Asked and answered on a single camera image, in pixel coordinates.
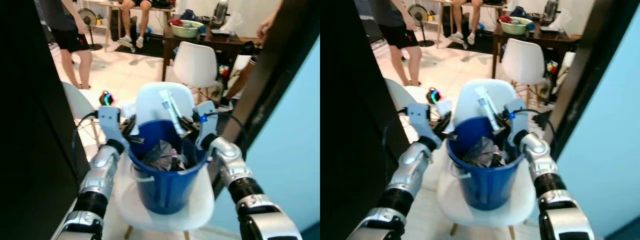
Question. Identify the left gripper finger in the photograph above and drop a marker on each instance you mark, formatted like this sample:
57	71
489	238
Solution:
449	135
138	140
132	123
444	121

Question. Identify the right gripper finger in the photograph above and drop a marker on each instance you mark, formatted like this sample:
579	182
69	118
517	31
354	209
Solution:
499	121
183	133
498	131
184	121

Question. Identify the white toothpaste tube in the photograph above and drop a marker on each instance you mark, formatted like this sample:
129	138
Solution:
483	100
167	102

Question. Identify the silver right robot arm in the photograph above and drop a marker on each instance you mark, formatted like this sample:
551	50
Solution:
230	160
545	155

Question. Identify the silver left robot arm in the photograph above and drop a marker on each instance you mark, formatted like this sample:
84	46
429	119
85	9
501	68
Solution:
412	167
100	170

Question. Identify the rainbow-lit black gadget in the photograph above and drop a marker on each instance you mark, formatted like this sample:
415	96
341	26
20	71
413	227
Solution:
105	98
434	96

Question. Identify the white chair wooden legs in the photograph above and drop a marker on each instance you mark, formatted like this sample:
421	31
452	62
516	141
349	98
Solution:
524	62
400	97
467	107
150	100
195	65
77	102

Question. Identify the crumpled dark wrapper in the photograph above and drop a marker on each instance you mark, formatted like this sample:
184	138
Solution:
480	152
162	155

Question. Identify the blue plastic bucket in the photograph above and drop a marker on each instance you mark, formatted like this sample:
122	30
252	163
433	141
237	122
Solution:
485	190
167	192

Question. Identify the dark wooden table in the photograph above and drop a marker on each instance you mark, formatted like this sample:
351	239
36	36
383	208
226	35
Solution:
545	40
220	42

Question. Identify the green plastic basin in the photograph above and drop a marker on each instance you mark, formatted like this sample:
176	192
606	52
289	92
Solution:
517	27
187	31

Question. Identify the seated person bare legs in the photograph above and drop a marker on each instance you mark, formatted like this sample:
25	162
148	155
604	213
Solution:
462	20
131	20

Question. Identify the person in black shorts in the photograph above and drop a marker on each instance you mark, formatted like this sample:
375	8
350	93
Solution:
395	30
65	30

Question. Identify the black standing fan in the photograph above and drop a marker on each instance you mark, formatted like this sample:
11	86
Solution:
417	12
87	17

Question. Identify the silver kettle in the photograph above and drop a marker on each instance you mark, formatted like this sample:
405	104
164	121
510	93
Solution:
551	10
221	12

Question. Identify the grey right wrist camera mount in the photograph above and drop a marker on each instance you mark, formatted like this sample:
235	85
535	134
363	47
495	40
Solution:
517	122
205	127

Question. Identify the person behind door frame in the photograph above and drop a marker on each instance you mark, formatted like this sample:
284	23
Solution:
240	82

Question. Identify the dark door frame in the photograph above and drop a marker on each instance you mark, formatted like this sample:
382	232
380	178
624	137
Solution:
595	60
270	75

